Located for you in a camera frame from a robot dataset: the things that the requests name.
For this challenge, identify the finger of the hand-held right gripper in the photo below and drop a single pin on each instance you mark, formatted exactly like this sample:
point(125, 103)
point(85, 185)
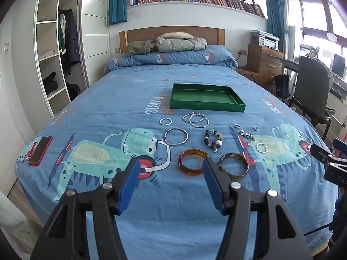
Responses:
point(321, 155)
point(341, 144)

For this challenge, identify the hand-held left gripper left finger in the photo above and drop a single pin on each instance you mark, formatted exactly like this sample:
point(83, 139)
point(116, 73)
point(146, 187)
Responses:
point(130, 184)

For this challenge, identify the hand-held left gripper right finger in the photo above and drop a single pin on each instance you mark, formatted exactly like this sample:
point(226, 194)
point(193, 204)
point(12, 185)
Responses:
point(214, 184)

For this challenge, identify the brown marbled bangle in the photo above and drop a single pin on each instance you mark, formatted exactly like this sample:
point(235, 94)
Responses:
point(238, 175)

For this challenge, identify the amber bangle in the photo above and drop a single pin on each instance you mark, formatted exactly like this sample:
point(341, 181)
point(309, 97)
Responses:
point(189, 171)

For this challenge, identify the plain silver bangle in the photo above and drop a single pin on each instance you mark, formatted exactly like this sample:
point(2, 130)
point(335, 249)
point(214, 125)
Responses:
point(166, 138)

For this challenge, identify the green tray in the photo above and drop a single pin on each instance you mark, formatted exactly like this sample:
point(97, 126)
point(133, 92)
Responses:
point(206, 97)

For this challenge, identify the blue cartoon printed bedsheet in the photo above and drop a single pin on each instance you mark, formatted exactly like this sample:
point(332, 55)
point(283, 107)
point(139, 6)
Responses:
point(168, 222)

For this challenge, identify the glass desk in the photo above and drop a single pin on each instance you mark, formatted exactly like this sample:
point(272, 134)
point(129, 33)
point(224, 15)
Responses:
point(338, 88)

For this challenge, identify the grey chair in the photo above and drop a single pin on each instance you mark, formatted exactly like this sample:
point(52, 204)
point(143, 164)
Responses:
point(311, 86)

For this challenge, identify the computer monitor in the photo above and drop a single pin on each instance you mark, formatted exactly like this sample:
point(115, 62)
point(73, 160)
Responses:
point(338, 65)

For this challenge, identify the dark tote bag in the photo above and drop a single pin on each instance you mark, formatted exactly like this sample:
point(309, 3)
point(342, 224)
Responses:
point(282, 86)

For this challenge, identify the red smartphone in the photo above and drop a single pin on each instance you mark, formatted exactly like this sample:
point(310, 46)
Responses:
point(40, 151)

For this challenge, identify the wooden nightstand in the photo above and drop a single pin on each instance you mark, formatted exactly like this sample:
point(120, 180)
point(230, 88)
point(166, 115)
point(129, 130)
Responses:
point(256, 77)

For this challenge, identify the round white lamp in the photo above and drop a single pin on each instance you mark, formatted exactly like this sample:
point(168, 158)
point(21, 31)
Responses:
point(332, 37)

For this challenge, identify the black round item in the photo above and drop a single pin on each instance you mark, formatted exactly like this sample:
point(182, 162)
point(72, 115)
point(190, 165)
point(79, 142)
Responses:
point(73, 92)

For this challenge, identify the wooden drawer chest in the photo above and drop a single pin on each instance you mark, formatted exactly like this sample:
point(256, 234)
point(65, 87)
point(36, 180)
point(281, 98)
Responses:
point(265, 59)

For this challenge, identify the white cloth on floor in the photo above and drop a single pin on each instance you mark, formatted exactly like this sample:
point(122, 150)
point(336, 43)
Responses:
point(10, 214)

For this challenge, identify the black bag on shelf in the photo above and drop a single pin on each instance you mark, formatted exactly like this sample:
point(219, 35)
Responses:
point(50, 84)

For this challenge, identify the white printer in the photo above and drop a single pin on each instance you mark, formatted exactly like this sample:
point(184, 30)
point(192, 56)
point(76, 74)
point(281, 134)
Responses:
point(264, 39)

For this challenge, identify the folded blue duvet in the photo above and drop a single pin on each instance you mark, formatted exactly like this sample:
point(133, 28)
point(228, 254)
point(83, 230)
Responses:
point(176, 58)

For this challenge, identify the olive green jacket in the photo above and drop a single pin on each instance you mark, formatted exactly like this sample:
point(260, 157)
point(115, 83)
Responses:
point(138, 47)

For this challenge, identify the long blue curtain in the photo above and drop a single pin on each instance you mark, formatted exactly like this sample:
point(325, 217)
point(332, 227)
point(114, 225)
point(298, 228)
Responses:
point(275, 19)

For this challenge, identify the grey down jacket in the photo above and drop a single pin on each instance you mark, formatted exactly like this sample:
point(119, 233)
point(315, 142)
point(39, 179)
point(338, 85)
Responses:
point(181, 44)

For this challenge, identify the wooden headboard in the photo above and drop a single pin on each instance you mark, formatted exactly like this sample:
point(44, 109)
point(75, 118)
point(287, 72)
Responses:
point(141, 33)

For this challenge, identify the folded white cloth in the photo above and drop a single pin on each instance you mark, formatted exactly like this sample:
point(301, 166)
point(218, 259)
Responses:
point(47, 54)

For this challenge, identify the white fur pillow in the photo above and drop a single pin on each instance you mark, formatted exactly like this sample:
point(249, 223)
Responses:
point(176, 35)

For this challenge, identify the white wardrobe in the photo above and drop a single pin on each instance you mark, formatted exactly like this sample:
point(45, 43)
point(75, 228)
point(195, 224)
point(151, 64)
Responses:
point(95, 32)

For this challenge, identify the dark hanging jacket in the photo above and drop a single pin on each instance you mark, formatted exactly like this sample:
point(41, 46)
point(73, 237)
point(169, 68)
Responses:
point(72, 38)

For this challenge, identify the green and white hanging garment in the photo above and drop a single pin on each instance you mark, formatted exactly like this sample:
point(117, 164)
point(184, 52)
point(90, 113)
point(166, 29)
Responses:
point(61, 35)

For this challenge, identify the short blue curtain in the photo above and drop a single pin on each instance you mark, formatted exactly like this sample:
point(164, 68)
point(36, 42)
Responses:
point(118, 0)

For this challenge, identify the wall socket with plug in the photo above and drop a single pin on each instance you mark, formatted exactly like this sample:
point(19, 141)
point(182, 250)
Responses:
point(241, 51)

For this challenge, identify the wall light switch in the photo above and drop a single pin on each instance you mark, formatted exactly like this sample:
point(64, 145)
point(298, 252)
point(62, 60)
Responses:
point(6, 47)

